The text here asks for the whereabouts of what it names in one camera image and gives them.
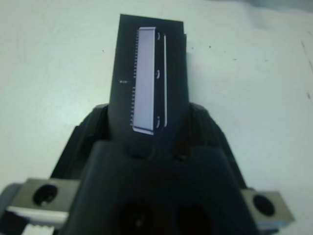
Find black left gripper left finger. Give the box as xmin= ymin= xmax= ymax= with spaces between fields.
xmin=50 ymin=104 xmax=110 ymax=182

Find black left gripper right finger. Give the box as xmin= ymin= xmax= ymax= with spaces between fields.
xmin=188 ymin=102 xmax=247 ymax=190

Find black printed box lid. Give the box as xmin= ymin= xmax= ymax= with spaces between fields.
xmin=107 ymin=14 xmax=190 ymax=157

